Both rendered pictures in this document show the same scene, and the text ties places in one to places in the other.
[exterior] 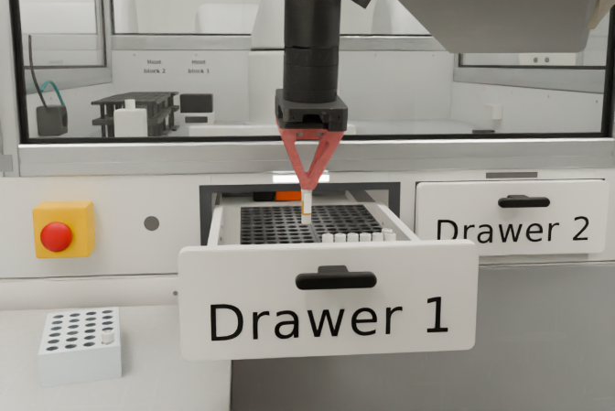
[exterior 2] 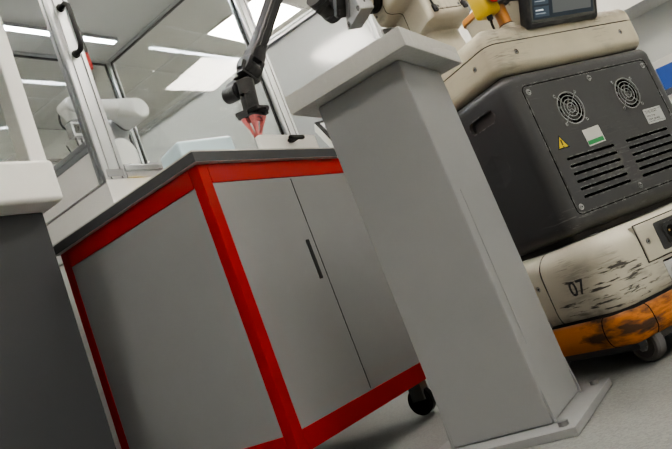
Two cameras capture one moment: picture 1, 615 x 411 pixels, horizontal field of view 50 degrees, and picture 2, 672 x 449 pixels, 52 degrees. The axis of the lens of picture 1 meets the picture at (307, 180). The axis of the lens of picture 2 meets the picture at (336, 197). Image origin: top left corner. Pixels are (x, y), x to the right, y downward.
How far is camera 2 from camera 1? 198 cm
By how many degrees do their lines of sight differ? 54
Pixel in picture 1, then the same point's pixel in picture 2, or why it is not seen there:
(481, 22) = (361, 16)
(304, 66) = (253, 96)
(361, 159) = not seen: hidden behind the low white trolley
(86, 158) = (148, 170)
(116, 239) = not seen: hidden behind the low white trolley
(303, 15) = (249, 82)
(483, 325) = not seen: hidden behind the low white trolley
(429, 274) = (308, 142)
